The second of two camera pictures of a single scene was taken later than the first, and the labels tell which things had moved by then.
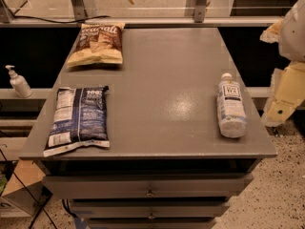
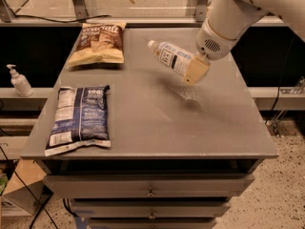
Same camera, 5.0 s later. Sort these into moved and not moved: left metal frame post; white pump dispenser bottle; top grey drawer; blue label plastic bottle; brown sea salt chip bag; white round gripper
Moved: white round gripper; blue label plastic bottle
Not moved: left metal frame post; brown sea salt chip bag; white pump dispenser bottle; top grey drawer
